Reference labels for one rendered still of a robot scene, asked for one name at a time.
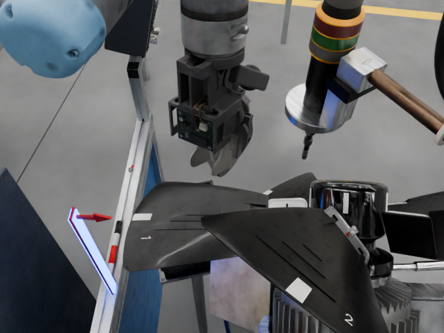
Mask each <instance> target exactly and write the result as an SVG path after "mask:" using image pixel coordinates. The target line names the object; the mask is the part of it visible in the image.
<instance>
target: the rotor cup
mask: <svg viewBox="0 0 444 333"><path fill-rule="evenodd" d="M345 183H349V184H352V185H355V186H348V185H343V184H345ZM310 188H311V207H313V208H319V209H321V210H324V209H327V208H328V207H329V206H332V207H334V208H335V209H336V210H337V211H338V213H339V214H340V215H341V216H342V218H343V219H344V221H345V222H346V223H347V224H348V225H349V227H352V226H355V227H356V228H357V230H358V231H359V232H358V233H357V234H356V236H357V237H358V239H359V240H360V241H361V242H362V243H363V245H364V246H365V247H366V249H367V250H368V252H369V261H368V263H367V267H368V269H369V273H370V276H380V275H383V274H387V273H389V272H391V271H392V270H393V268H394V256H393V255H392V254H391V253H389V252H387V251H386V250H383V249H382V248H378V247H376V241H377V239H381V238H383V237H384V236H385V235H386V231H385V226H384V223H383V217H382V214H381V213H382V211H383V212H385V208H386V194H387V193H388V192H389V189H388V186H386V185H385V184H381V183H377V182H366V181H356V180H315V181H313V182H311V186H310ZM344 193H349V200H348V213H343V206H344Z"/></svg>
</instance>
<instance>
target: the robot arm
mask: <svg viewBox="0 0 444 333"><path fill-rule="evenodd" d="M248 1H249V0H180V20H181V33H182V43H183V46H184V55H185V56H183V57H181V58H180V59H178V60H176V70H177V81H178V95H177V96H175V97H174V98H172V99H171V100H169V101H168V113H169V122H170V135H171V136H174V135H175V134H176V133H178V138H180V139H183V140H184V141H187V142H189V143H192V144H194V145H197V146H196V148H195V150H194V152H193V153H192V155H191V157H190V165H191V166H192V167H196V166H198V165H200V164H202V163H205V162H208V163H209V165H210V167H211V169H212V170H211V175H212V176H218V177H220V178H221V177H222V176H224V175H226V174H227V173H228V172H229V171H230V170H231V169H232V168H233V166H234V165H235V163H236V162H237V160H238V159H239V157H240V156H241V154H242V153H243V151H244V150H245V149H246V146H247V145H248V144H249V142H250V140H251V138H252V132H253V126H252V118H253V114H251V113H249V112H250V108H249V104H248V103H249V102H250V99H249V98H248V97H247V96H246V95H245V91H253V90H255V89H258V90H261V91H264V90H266V87H267V85H268V81H269V78H270V76H269V75H268V74H266V73H263V72H261V70H260V69H259V68H258V67H257V66H255V65H241V64H240V63H242V61H243V60H244V46H245V45H246V34H248V31H249V27H248V26H247V20H248ZM132 2H133V0H0V43H1V45H2V46H3V47H4V49H5V51H6V52H7V53H8V54H9V55H10V56H11V57H12V58H13V59H14V60H15V61H16V62H17V63H18V64H20V65H21V66H25V65H26V66H28V67H29V68H31V70H32V71H33V73H35V74H37V75H39V76H42V77H47V78H52V79H61V78H66V77H69V76H71V75H73V74H75V73H76V72H78V70H80V68H81V67H82V66H83V65H85V64H86V62H88V60H90V58H91V57H92V56H93V55H94V54H95V53H97V51H99V49H100V48H101V46H102V45H103V43H104V41H105V37H106V36H107V35H108V33H109V32H110V31H111V29H112V28H113V27H114V25H115V24H116V23H117V21H118V20H119V19H120V17H121V16H122V15H123V14H124V12H125V11H126V10H127V9H128V7H129V6H130V5H131V3H132ZM239 86H240V87H241V88H242V89H240V88H239ZM175 108H176V115H177V124H176V125H174V126H173V117H172V111H173V110H174V109H175Z"/></svg>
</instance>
